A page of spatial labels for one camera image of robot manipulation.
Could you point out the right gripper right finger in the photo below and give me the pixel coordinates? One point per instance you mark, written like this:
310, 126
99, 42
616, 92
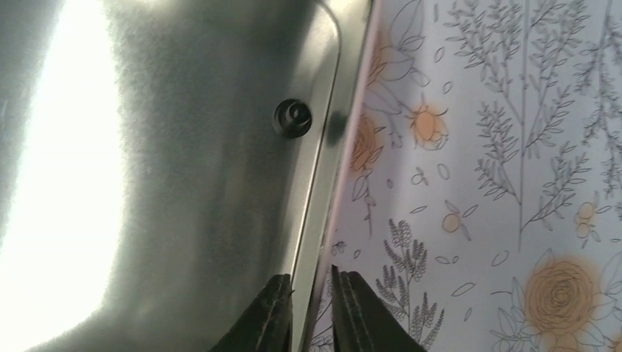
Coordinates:
360, 321

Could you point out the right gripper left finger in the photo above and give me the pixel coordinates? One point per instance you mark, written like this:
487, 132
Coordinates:
266, 324

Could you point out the pink metal tray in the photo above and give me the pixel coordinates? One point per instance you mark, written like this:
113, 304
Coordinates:
146, 197

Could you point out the black piece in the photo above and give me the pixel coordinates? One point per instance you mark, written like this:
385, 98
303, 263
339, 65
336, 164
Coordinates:
292, 118

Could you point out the floral tablecloth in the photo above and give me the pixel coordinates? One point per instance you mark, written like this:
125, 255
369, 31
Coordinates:
484, 202

